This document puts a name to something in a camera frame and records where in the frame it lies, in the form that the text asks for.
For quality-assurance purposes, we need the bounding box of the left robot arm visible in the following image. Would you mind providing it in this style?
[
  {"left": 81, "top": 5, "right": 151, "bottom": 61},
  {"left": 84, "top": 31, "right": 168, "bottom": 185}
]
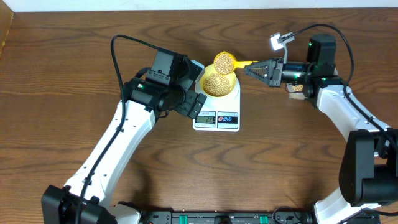
[{"left": 41, "top": 48, "right": 206, "bottom": 223}]

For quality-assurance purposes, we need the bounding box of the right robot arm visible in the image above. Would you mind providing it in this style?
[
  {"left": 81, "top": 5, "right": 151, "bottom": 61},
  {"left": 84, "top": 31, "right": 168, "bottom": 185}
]
[{"left": 244, "top": 34, "right": 397, "bottom": 223}]

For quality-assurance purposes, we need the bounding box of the white digital kitchen scale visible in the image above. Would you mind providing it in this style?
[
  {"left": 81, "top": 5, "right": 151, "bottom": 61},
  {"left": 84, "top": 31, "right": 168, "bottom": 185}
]
[{"left": 193, "top": 73, "right": 241, "bottom": 132}]

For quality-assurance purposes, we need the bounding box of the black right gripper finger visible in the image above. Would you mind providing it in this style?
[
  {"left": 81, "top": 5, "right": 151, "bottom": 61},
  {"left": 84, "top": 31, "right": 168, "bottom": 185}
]
[
  {"left": 249, "top": 59, "right": 275, "bottom": 68},
  {"left": 244, "top": 67, "right": 269, "bottom": 84}
]

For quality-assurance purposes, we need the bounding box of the clear container of soybeans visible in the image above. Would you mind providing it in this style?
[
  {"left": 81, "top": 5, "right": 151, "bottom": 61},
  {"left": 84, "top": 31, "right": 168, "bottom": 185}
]
[{"left": 286, "top": 68, "right": 340, "bottom": 100}]

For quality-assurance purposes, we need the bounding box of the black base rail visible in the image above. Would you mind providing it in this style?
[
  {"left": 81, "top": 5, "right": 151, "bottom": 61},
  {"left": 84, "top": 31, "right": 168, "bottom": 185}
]
[{"left": 139, "top": 208, "right": 317, "bottom": 224}]

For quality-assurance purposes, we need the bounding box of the yellow plastic bowl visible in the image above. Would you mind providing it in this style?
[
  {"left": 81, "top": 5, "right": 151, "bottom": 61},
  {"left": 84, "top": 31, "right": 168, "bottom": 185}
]
[{"left": 199, "top": 64, "right": 237, "bottom": 97}]

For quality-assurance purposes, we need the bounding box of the yellow plastic measuring scoop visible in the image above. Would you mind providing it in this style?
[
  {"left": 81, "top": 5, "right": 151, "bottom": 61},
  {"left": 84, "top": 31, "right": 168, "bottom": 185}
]
[{"left": 213, "top": 51, "right": 255, "bottom": 75}]

